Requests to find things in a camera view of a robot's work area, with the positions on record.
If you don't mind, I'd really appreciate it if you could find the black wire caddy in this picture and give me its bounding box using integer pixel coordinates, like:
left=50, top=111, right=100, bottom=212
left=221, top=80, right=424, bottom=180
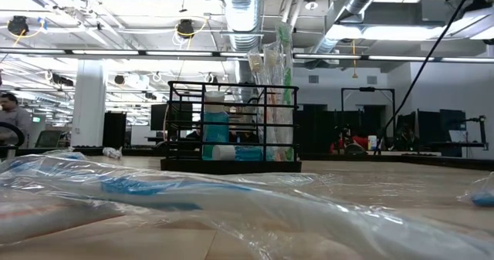
left=160, top=80, right=303, bottom=175

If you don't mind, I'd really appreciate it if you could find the grey office chair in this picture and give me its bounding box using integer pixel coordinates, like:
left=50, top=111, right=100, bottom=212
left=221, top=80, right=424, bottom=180
left=35, top=130, right=62, bottom=148

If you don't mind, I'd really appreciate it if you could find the black cabinet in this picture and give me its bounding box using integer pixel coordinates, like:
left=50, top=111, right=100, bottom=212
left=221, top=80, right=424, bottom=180
left=102, top=111, right=127, bottom=149

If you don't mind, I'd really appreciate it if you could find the long ceiling light strip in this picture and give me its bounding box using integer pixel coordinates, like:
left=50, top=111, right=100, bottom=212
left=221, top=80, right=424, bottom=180
left=0, top=48, right=494, bottom=63

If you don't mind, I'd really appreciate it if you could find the person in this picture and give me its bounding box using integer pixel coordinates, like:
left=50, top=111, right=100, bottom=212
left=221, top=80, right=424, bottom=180
left=0, top=92, right=32, bottom=147
left=330, top=127, right=368, bottom=155

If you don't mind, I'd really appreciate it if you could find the white square pillar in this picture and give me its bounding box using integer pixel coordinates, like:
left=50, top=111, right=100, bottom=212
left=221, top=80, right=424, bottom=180
left=71, top=59, right=107, bottom=148

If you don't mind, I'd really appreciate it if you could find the yellow hanging cord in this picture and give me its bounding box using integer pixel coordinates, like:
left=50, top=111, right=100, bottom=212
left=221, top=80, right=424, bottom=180
left=350, top=39, right=358, bottom=79

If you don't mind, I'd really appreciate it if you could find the blue toothbrush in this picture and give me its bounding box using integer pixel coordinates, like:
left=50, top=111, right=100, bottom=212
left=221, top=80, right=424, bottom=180
left=0, top=151, right=494, bottom=260
left=458, top=173, right=494, bottom=209

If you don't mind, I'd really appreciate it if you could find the black aluminium table frame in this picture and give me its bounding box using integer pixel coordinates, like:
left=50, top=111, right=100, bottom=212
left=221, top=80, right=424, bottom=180
left=0, top=146, right=494, bottom=172

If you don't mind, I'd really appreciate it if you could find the black background frame rig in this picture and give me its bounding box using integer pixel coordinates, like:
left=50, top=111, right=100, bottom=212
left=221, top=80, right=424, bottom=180
left=340, top=86, right=397, bottom=137

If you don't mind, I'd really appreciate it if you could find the orange wrapped toothbrush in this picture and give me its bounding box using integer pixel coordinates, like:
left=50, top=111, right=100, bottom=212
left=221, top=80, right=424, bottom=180
left=0, top=196, right=128, bottom=248

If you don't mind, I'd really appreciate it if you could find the dark background monitor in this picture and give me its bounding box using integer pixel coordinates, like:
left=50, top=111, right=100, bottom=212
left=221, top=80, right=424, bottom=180
left=150, top=103, right=194, bottom=132

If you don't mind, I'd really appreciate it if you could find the small blue mouthwash bottle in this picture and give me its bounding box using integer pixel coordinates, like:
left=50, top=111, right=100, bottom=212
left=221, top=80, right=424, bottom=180
left=211, top=144, right=277, bottom=162
left=201, top=90, right=232, bottom=161

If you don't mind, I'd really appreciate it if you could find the black ceiling cable reel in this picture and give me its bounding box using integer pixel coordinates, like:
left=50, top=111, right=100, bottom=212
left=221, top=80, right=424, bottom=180
left=176, top=18, right=196, bottom=38
left=6, top=15, right=31, bottom=36

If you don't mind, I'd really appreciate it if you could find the long black right arm cable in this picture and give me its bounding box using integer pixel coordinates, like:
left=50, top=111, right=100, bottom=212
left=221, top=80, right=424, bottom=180
left=376, top=0, right=476, bottom=153

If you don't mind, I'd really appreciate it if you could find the purple toothbrush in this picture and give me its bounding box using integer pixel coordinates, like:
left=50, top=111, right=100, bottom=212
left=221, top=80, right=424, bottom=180
left=101, top=146, right=124, bottom=160

